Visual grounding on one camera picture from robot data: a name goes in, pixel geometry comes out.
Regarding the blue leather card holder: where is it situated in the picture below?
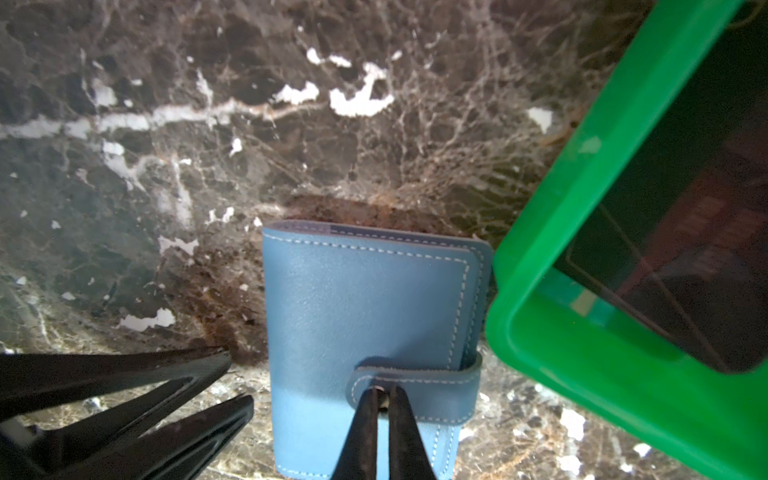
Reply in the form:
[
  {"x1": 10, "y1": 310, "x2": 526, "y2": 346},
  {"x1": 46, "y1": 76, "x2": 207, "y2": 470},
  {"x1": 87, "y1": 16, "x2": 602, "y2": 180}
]
[{"x1": 262, "y1": 220, "x2": 493, "y2": 479}]

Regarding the stack of black cards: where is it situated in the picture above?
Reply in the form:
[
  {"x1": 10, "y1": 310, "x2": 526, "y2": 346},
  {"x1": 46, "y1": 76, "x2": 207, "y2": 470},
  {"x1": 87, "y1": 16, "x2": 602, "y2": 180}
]
[{"x1": 556, "y1": 1, "x2": 767, "y2": 374}]

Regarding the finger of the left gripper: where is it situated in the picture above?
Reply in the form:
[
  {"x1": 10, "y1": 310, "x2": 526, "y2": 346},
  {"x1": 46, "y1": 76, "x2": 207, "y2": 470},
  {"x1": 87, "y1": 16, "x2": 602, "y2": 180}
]
[
  {"x1": 36, "y1": 395, "x2": 254, "y2": 479},
  {"x1": 1, "y1": 347, "x2": 232, "y2": 456}
]

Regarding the green plastic card tray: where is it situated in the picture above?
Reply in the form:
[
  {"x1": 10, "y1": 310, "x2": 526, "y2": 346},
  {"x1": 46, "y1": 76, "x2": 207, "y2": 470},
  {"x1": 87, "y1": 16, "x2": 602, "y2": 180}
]
[{"x1": 486, "y1": 1, "x2": 767, "y2": 479}]

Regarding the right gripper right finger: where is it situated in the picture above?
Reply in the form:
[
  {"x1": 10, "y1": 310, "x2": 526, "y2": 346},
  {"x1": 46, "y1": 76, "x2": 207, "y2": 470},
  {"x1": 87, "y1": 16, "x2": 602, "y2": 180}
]
[{"x1": 388, "y1": 386, "x2": 437, "y2": 480}]

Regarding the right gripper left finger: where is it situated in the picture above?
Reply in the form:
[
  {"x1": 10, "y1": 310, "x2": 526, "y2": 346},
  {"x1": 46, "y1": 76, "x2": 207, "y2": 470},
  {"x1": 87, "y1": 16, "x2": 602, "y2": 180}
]
[{"x1": 331, "y1": 387, "x2": 381, "y2": 480}]

